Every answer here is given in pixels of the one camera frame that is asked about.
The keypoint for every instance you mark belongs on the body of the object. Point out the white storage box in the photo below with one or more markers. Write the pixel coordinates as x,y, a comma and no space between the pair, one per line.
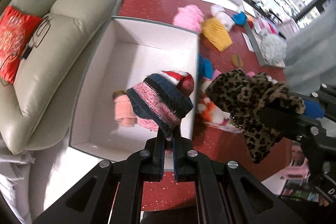
147,56

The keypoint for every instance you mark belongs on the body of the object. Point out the clear plastic box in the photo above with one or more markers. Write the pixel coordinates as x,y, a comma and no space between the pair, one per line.
260,26

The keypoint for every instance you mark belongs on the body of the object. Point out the white bundle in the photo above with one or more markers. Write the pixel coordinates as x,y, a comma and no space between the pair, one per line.
223,16

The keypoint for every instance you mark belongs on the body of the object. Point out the pink plastic stool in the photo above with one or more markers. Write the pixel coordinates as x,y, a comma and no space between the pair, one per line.
296,166

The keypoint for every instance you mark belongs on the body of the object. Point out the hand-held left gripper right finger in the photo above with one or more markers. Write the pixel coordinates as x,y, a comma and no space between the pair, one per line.
177,161

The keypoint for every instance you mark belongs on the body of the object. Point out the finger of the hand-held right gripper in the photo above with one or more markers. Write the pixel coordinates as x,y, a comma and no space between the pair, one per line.
286,124
313,108

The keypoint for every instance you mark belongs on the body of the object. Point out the leopard print cloth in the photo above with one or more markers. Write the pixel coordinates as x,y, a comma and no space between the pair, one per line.
241,98

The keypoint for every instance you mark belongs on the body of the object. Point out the pink navy striped knit hat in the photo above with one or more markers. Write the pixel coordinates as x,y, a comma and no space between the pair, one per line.
160,100

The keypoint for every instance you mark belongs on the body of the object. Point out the beige leather sofa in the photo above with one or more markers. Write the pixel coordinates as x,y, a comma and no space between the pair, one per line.
57,56

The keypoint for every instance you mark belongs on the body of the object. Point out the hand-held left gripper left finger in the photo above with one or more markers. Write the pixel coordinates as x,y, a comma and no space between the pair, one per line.
158,158

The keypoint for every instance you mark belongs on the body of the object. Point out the yellow striped knit item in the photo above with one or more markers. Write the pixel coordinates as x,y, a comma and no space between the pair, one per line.
237,60

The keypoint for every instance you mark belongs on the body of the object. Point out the person's right hand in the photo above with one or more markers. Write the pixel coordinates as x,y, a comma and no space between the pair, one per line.
323,201

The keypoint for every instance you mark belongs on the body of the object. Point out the pink fluffy plush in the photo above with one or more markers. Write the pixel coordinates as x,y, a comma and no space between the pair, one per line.
187,16

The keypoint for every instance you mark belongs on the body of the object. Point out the orange print tissue pack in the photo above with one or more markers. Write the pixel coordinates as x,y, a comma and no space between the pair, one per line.
210,111

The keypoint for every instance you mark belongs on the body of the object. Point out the red embroidered cushion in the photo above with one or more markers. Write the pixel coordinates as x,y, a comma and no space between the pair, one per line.
15,40

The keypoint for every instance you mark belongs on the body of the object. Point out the salmon pink sock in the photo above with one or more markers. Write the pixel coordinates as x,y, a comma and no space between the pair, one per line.
124,111

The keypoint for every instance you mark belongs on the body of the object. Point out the grey tray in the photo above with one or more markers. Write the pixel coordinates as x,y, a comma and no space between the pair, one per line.
256,45

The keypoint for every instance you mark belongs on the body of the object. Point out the yellow foam net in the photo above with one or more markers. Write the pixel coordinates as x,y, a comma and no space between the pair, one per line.
215,33

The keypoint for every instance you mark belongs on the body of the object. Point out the magenta cloth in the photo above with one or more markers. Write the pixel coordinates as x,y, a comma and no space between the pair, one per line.
273,29

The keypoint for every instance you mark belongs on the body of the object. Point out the blue fluffy cloth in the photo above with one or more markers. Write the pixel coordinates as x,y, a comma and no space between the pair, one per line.
204,66

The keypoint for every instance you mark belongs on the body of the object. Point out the grey fluffy scarf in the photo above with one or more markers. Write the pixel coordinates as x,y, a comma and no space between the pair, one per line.
274,47

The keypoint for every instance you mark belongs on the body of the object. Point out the teal blue cloth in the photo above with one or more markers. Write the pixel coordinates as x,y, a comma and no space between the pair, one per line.
240,18

